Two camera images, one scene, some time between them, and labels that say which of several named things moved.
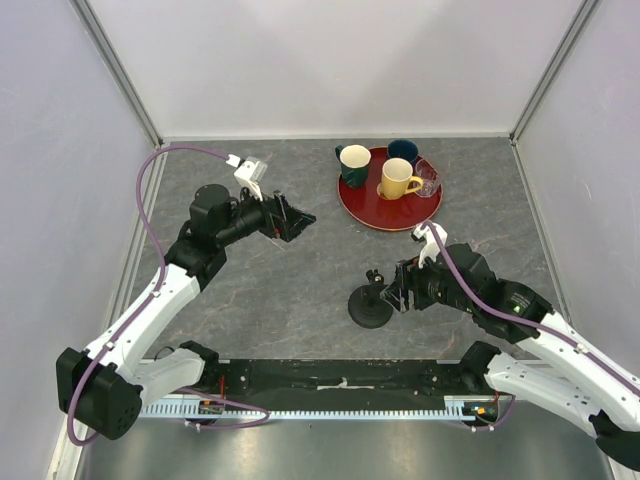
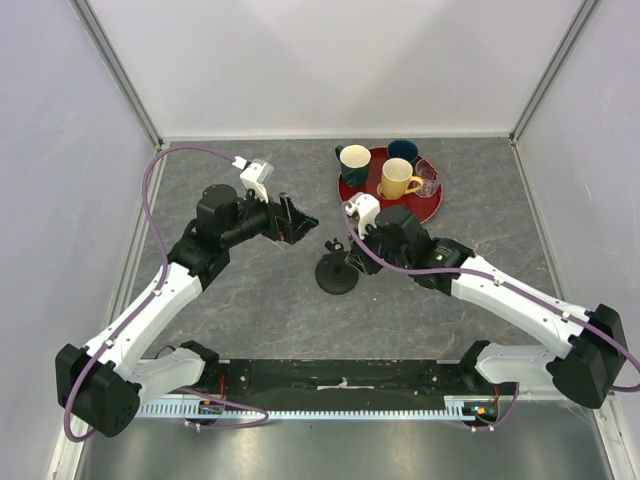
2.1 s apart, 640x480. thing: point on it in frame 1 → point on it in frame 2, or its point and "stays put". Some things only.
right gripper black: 408,276 → 359,258
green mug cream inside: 354,162 stays put
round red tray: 363,205 stays put
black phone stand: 366,306 → 334,275
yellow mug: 398,179 stays put
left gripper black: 275,213 stays put
